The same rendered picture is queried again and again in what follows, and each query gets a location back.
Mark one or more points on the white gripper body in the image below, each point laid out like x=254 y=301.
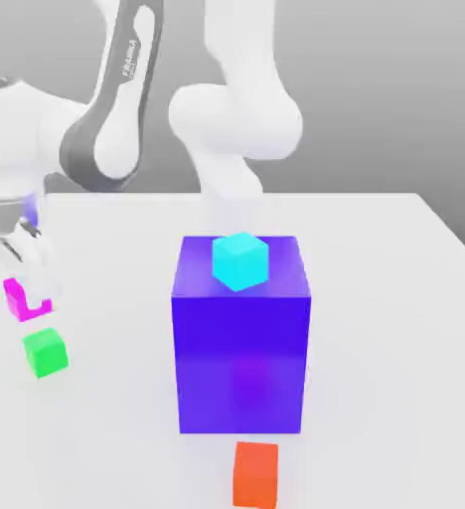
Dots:
x=31 y=262

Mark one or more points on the small magenta cube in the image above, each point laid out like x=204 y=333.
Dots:
x=14 y=302

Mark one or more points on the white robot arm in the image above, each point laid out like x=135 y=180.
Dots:
x=232 y=119

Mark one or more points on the small green cube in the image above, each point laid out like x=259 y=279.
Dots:
x=45 y=354

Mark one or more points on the small cyan cube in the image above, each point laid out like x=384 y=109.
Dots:
x=238 y=260

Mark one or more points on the small orange cube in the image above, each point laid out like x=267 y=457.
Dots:
x=255 y=475

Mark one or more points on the large purple box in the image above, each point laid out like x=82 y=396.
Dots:
x=240 y=358

